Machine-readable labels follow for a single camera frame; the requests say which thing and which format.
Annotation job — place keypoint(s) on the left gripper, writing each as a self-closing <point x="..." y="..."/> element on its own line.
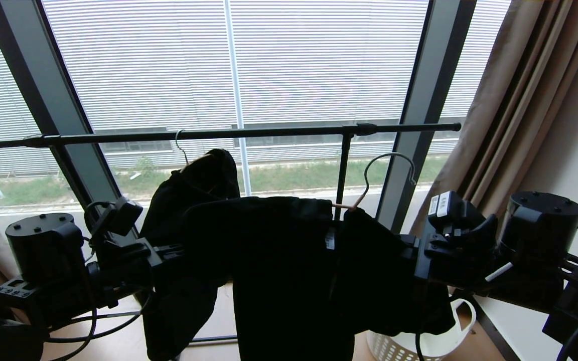
<point x="133" y="258"/>

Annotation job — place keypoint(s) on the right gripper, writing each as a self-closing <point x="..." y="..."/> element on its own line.
<point x="449" y="260"/>

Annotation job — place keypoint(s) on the black garment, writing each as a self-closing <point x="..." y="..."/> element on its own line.
<point x="168" y="215"/>
<point x="289" y="281"/>

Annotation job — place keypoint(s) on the pink clothes hanger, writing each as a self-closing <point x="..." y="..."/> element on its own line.
<point x="349" y="206"/>
<point x="187" y="163"/>

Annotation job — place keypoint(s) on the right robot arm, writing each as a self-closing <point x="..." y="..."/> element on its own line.
<point x="540" y="225"/>

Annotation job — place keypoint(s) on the white laundry basket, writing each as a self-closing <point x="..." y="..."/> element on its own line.
<point x="439" y="341"/>

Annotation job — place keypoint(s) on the black clothes rack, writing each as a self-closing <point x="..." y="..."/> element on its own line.
<point x="279" y="132"/>

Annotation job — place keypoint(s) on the window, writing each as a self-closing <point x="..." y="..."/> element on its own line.
<point x="319" y="60"/>

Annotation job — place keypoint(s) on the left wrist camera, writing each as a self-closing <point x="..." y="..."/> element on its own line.
<point x="123" y="215"/>

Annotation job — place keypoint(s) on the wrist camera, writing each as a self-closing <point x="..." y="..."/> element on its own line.
<point x="123" y="215"/>
<point x="449" y="205"/>

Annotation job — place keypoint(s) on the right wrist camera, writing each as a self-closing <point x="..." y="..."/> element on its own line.
<point x="449" y="205"/>

